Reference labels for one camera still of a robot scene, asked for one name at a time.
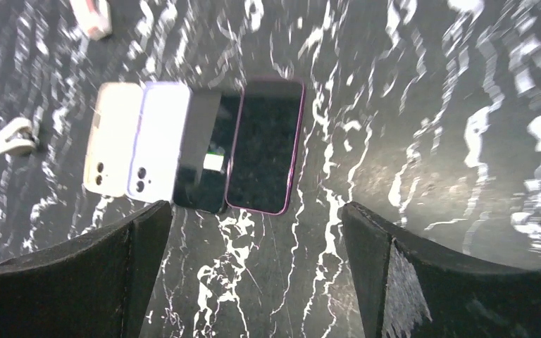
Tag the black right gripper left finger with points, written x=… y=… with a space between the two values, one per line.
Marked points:
x=95 y=285

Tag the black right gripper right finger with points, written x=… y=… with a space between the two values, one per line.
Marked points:
x=409 y=286

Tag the beige cased smartphone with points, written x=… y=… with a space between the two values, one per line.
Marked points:
x=111 y=137

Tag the purple phone case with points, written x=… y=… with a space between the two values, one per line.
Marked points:
x=157 y=142

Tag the black smartphone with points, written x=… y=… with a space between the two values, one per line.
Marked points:
x=205 y=150

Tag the purple edged smartphone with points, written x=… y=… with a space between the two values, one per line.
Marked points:
x=265 y=145

